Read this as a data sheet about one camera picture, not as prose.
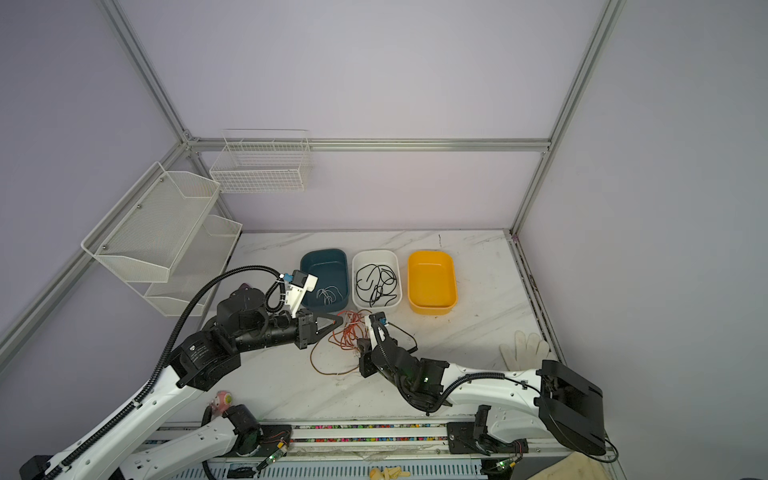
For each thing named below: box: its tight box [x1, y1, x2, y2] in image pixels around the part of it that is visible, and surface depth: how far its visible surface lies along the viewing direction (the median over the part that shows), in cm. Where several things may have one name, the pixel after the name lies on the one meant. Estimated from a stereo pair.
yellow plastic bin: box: [408, 250, 458, 316], surface depth 107 cm
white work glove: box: [499, 330, 550, 371], surface depth 90 cm
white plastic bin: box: [352, 250, 402, 309], surface depth 106 cm
